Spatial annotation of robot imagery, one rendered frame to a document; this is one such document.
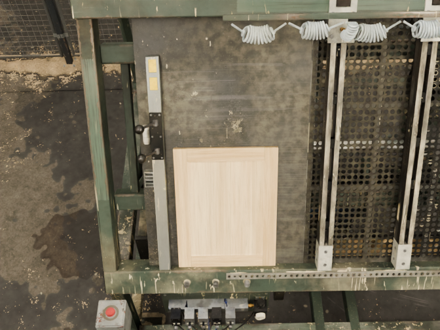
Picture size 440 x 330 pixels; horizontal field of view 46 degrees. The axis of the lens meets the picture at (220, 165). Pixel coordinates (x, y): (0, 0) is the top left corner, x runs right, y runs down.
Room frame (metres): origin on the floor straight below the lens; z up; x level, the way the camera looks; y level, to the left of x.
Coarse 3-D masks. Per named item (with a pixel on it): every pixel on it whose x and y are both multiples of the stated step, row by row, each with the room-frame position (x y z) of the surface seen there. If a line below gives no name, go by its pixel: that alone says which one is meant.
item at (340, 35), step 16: (352, 0) 1.59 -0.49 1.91; (336, 32) 1.53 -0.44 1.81; (352, 32) 1.43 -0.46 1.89; (336, 48) 1.53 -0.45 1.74; (336, 64) 1.52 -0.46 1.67; (336, 80) 1.49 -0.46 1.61; (336, 96) 1.43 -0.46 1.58; (336, 112) 1.40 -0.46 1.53; (336, 128) 1.36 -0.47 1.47; (336, 144) 1.32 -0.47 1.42; (336, 160) 1.28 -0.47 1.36; (320, 176) 1.28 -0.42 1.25; (336, 176) 1.25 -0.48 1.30; (320, 192) 1.23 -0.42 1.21; (336, 192) 1.21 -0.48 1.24; (320, 208) 1.18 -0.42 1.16; (320, 224) 1.13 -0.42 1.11; (320, 240) 1.09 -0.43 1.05; (320, 256) 1.04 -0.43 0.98
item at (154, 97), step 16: (160, 80) 1.52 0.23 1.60; (160, 96) 1.47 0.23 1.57; (160, 112) 1.43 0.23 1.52; (160, 160) 1.32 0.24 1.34; (160, 176) 1.28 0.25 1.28; (160, 192) 1.24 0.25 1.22; (160, 208) 1.20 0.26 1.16; (160, 224) 1.16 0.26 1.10; (160, 240) 1.11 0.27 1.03; (160, 256) 1.07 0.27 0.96
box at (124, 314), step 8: (104, 304) 0.87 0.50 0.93; (112, 304) 0.86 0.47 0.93; (120, 304) 0.86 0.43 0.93; (120, 312) 0.83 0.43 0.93; (128, 312) 0.86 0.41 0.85; (96, 320) 0.80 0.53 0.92; (104, 320) 0.80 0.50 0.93; (112, 320) 0.80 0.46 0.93; (120, 320) 0.79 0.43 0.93; (128, 320) 0.83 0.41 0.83; (96, 328) 0.77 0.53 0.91; (104, 328) 0.77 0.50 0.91; (112, 328) 0.77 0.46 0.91; (120, 328) 0.77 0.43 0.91; (128, 328) 0.80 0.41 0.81
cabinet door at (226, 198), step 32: (192, 160) 1.33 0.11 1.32; (224, 160) 1.32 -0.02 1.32; (256, 160) 1.32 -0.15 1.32; (192, 192) 1.25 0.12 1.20; (224, 192) 1.25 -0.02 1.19; (256, 192) 1.25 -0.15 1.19; (192, 224) 1.17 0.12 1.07; (224, 224) 1.17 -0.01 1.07; (256, 224) 1.16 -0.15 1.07; (192, 256) 1.08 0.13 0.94; (224, 256) 1.08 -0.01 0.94; (256, 256) 1.08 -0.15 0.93
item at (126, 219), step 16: (368, 80) 2.33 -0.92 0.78; (384, 80) 2.32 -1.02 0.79; (400, 80) 2.32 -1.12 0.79; (128, 176) 1.64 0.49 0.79; (384, 176) 1.66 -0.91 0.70; (352, 208) 1.59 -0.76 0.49; (128, 224) 1.34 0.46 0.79; (144, 224) 1.70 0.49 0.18; (128, 240) 1.25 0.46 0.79; (144, 240) 1.23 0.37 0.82; (128, 256) 1.16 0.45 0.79; (144, 256) 1.23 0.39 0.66; (128, 304) 1.07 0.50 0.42
